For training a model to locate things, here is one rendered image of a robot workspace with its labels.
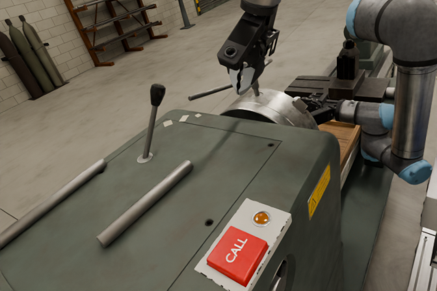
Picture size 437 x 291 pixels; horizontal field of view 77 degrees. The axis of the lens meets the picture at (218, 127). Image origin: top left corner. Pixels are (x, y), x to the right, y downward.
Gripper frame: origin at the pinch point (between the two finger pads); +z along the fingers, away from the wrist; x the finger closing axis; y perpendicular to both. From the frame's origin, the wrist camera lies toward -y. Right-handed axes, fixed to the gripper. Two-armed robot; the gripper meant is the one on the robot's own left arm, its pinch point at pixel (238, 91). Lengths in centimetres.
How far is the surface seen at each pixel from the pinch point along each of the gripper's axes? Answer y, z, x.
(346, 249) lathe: 22, 65, -47
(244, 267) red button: -33.4, -3.3, -21.5
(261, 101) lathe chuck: 10.9, 8.2, -2.2
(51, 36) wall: 238, 295, 618
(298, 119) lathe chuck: 12.0, 9.4, -13.1
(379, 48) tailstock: 138, 35, -21
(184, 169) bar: -22.6, 4.0, -2.8
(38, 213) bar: -42.9, 12.0, 15.2
